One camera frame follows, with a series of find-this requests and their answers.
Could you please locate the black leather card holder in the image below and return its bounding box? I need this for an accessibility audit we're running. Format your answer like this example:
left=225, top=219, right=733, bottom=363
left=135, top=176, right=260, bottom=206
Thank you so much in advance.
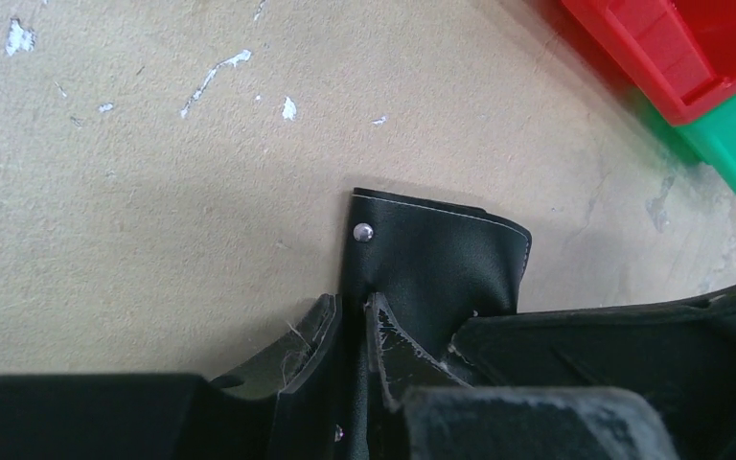
left=334, top=188, right=532, bottom=459

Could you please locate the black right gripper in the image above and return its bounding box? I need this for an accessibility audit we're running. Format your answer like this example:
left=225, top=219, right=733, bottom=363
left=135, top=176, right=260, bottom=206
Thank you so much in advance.
left=451, top=285, right=736, bottom=459

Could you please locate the red plastic bin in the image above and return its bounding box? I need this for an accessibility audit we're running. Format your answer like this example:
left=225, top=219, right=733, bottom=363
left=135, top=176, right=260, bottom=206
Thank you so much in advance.
left=563, top=0, right=736, bottom=126

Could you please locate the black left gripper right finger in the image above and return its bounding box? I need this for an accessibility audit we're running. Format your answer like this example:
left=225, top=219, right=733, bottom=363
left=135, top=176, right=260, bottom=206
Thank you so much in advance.
left=365, top=293, right=678, bottom=459

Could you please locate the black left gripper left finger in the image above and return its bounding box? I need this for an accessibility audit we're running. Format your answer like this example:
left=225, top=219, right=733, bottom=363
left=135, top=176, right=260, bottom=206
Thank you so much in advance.
left=0, top=294, right=342, bottom=459

